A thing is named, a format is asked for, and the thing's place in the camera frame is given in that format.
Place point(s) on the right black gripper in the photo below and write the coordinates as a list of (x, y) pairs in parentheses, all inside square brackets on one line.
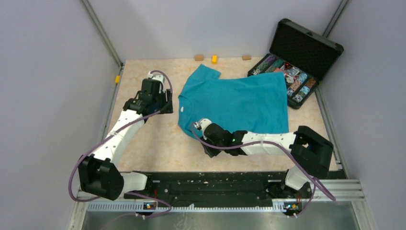
[(211, 153)]

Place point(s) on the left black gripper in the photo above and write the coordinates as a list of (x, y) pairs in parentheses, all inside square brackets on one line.
[(166, 108)]

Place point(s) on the black carrying case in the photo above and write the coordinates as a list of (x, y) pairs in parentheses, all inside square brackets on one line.
[(304, 55)]

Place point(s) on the yellow block at back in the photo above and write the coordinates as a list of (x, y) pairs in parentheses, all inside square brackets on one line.
[(214, 59)]

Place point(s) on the right tan wooden block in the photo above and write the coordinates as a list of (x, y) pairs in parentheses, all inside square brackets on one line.
[(246, 57)]

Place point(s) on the tan wooden block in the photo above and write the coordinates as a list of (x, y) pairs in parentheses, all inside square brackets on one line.
[(246, 57), (199, 57)]

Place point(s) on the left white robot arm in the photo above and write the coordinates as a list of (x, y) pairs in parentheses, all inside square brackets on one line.
[(98, 172)]

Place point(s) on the teal t-shirt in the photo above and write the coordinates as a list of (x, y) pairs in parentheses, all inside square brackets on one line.
[(257, 103)]

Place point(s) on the left tan wooden block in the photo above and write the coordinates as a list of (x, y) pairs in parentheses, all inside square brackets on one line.
[(199, 57)]

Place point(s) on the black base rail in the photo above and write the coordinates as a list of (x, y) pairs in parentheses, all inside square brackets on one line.
[(221, 189)]

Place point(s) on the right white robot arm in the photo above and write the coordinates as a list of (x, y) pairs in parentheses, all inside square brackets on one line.
[(309, 151)]

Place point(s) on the pink card in case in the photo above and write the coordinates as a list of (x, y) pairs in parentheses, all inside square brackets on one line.
[(282, 71)]

